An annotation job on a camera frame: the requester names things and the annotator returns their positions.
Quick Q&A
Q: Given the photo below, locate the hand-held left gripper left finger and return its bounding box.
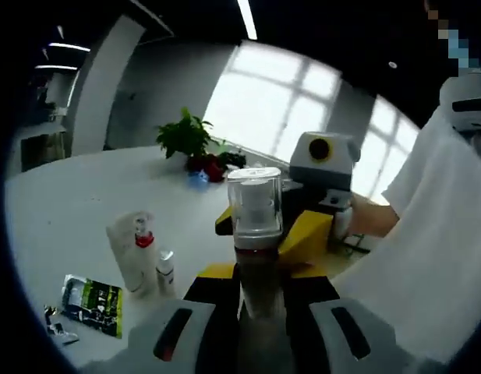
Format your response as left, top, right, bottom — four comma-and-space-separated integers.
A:
129, 263, 242, 374

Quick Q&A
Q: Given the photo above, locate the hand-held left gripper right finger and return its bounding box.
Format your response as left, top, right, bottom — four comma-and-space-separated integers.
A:
278, 264, 399, 374

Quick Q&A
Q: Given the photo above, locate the clear skincare bottle silver collar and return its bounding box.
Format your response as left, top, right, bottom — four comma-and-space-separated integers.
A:
226, 166, 285, 324

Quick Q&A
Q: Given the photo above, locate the small white skincare tube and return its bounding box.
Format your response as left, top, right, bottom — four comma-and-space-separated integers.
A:
155, 249, 176, 296

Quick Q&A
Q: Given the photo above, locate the large white skincare tube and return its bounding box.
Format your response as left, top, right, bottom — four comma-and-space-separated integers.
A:
105, 211, 157, 294

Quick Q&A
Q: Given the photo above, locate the green skincare sachet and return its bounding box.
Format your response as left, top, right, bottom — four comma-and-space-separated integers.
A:
60, 273, 125, 339

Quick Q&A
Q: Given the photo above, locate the crinkled foil skincare sachet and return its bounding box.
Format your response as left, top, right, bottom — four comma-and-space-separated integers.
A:
42, 302, 80, 347

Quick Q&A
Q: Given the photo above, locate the blue plastic bag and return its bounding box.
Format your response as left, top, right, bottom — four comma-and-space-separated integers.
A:
186, 169, 210, 189

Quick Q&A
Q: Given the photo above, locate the small dark green plant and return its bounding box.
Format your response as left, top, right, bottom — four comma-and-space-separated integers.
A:
218, 150, 248, 171

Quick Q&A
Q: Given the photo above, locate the green plant in white pot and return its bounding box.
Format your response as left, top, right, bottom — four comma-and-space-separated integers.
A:
155, 107, 214, 167

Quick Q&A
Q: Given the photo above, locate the person in white shirt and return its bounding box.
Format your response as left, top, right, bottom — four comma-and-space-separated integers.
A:
327, 108, 481, 369

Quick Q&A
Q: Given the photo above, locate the white chest-worn device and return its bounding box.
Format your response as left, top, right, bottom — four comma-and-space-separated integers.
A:
437, 72, 481, 147

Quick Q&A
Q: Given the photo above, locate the ceiling light strip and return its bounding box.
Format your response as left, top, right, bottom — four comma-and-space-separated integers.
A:
235, 0, 260, 41
48, 41, 92, 53
34, 63, 80, 72

